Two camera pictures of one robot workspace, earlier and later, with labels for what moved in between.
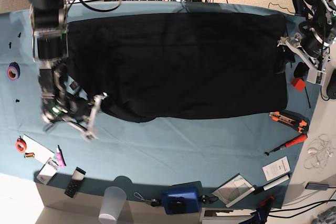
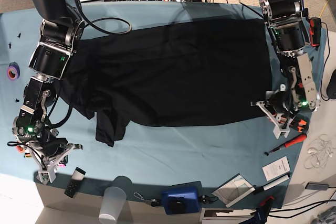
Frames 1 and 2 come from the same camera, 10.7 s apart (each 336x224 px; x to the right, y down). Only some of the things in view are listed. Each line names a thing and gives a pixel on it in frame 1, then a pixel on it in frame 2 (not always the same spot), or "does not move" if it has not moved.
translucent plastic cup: (113, 200) does not move
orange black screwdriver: (304, 137) does not move
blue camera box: (183, 198) does not move
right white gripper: (315, 75) to (278, 129)
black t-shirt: (207, 66) does not move
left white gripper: (88, 135) to (46, 173)
